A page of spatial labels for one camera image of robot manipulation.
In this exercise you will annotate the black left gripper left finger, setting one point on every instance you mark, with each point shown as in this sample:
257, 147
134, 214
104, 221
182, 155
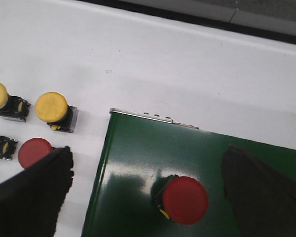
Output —
31, 200

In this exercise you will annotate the aluminium conveyor side rail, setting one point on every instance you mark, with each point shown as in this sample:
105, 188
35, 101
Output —
155, 117

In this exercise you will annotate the yellow mushroom push button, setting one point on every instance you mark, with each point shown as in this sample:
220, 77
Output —
52, 108

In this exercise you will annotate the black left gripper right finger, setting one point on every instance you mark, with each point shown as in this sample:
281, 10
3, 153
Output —
263, 200

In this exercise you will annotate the red mushroom push button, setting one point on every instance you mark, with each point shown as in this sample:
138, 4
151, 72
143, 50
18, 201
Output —
180, 199

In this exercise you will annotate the green conveyor belt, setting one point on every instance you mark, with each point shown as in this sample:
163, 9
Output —
157, 178

